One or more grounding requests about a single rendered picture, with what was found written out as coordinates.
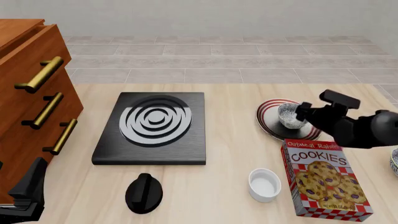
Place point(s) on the flat black stove plate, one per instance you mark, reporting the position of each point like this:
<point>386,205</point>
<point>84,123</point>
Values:
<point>192,144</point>

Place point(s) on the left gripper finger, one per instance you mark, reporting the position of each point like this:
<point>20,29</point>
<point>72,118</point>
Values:
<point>32,184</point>
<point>1,166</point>

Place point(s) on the patterned bowl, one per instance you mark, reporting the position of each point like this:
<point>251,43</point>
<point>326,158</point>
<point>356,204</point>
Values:
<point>395,161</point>
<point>287,117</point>

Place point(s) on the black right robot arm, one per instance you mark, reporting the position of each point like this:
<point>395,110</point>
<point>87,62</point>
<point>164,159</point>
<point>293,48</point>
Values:
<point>367,133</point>

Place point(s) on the wooden cabinet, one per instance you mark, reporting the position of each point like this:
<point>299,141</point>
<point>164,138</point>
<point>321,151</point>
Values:
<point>18,25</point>

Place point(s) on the white ramekin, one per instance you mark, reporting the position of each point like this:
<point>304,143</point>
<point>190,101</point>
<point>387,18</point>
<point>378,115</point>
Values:
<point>264,185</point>

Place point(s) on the wooden cabinet drawer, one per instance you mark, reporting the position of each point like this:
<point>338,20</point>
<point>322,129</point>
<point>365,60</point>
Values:
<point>18,63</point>
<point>62,81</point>
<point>73,105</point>

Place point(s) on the plate with red rings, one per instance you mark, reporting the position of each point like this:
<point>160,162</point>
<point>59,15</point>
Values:
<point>270,126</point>

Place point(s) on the red cookie box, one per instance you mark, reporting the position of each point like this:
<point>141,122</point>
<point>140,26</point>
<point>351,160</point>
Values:
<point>323,182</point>

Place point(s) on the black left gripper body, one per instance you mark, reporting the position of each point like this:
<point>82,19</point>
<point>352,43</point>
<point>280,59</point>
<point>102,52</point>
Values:
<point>21,213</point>

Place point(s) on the round black stove knob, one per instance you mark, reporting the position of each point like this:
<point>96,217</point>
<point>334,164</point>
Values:
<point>143,196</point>

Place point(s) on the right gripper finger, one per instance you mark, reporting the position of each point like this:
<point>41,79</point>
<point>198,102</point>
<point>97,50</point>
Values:
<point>305,106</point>
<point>301,116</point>

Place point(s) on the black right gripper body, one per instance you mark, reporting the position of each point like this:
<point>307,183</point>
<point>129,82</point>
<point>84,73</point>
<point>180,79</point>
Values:
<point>325,119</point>

